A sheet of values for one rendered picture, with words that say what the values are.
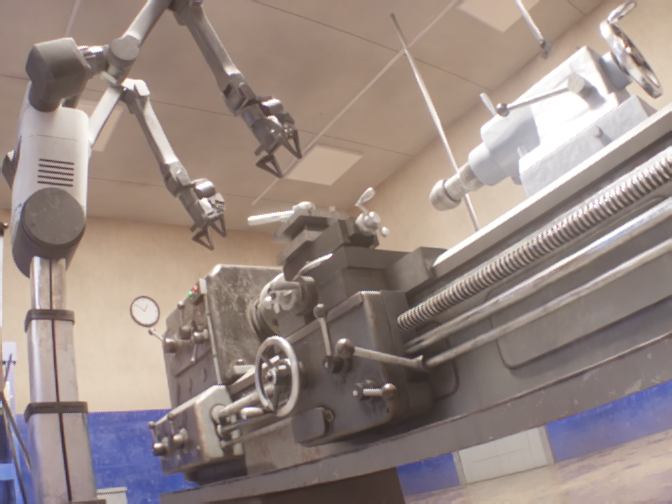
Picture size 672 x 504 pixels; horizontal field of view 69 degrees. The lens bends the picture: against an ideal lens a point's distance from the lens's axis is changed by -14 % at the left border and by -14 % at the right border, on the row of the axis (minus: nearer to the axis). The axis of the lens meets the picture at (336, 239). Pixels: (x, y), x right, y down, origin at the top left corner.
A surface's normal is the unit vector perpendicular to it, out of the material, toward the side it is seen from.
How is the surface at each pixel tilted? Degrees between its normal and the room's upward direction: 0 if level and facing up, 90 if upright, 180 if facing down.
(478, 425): 90
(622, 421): 90
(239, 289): 90
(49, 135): 90
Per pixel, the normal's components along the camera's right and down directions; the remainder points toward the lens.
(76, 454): 0.57, -0.45
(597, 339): -0.79, -0.07
